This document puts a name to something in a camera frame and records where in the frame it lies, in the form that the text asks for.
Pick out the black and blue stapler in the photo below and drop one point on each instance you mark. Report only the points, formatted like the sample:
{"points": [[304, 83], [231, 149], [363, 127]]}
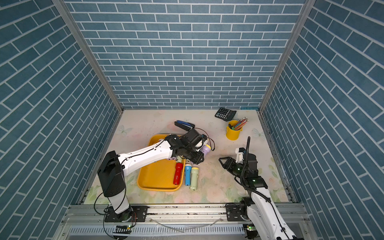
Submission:
{"points": [[184, 125]]}

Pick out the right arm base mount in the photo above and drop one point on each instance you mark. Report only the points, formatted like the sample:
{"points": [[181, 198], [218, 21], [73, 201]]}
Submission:
{"points": [[239, 211]]}

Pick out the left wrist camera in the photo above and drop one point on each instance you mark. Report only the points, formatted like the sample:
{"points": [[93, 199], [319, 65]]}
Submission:
{"points": [[201, 141]]}

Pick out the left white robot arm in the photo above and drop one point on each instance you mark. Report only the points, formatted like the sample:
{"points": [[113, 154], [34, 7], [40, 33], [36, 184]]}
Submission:
{"points": [[115, 167]]}

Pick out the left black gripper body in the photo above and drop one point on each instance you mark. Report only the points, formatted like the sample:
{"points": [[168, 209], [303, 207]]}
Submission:
{"points": [[192, 154]]}

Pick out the blue flashlight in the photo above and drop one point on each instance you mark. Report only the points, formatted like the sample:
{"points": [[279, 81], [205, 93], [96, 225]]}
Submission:
{"points": [[188, 168]]}

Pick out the coloured pens bundle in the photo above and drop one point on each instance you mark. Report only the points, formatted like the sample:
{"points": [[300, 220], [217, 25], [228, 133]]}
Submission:
{"points": [[239, 124]]}

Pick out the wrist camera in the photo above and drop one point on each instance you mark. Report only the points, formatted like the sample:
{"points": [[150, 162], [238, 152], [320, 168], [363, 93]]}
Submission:
{"points": [[240, 155], [201, 141]]}

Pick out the yellow plastic storage tray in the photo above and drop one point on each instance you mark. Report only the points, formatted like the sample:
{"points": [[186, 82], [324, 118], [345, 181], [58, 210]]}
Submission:
{"points": [[159, 176]]}

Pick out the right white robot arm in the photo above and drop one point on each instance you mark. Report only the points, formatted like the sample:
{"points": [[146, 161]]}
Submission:
{"points": [[258, 207]]}

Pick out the yellow pen cup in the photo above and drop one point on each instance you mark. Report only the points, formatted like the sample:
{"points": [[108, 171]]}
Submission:
{"points": [[231, 133]]}

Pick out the red flashlight plain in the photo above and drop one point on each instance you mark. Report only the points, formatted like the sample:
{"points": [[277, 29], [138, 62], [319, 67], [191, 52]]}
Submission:
{"points": [[178, 173]]}

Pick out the purple flashlight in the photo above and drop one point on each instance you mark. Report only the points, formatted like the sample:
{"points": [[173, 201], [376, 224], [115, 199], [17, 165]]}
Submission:
{"points": [[205, 149]]}

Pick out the black desk calculator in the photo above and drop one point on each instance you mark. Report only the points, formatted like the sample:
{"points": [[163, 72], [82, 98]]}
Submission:
{"points": [[225, 114]]}

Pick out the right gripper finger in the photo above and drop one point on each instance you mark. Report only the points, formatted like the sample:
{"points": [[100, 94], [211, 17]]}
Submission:
{"points": [[226, 159], [224, 164]]}

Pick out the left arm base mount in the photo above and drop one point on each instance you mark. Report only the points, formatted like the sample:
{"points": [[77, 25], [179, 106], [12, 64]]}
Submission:
{"points": [[134, 214]]}

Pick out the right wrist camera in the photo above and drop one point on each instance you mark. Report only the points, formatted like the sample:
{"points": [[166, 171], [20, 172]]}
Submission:
{"points": [[240, 155]]}

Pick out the green flashlight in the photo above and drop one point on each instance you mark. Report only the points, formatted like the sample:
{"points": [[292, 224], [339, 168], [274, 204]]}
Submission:
{"points": [[194, 178], [179, 159]]}

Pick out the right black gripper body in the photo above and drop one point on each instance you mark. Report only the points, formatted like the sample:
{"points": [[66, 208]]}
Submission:
{"points": [[236, 169]]}

